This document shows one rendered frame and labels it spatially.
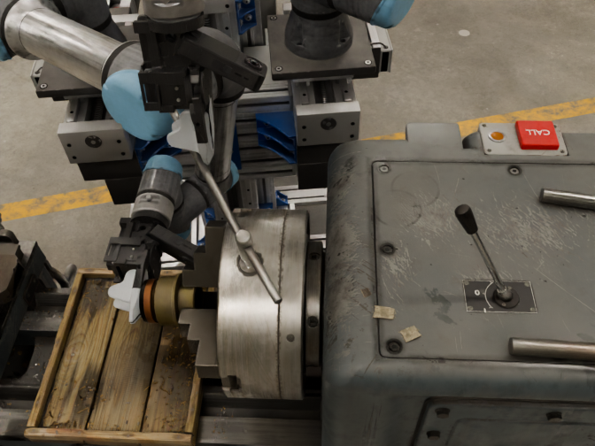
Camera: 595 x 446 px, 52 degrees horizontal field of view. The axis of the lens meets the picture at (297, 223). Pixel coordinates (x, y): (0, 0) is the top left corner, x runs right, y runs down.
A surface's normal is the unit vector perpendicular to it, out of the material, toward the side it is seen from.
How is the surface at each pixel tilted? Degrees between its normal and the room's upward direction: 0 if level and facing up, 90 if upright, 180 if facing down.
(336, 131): 90
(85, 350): 0
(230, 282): 23
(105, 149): 90
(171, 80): 74
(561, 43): 0
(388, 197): 0
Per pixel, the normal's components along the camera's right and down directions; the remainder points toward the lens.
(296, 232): -0.02, -0.76
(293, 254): -0.03, -0.56
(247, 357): -0.05, 0.41
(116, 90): -0.53, 0.66
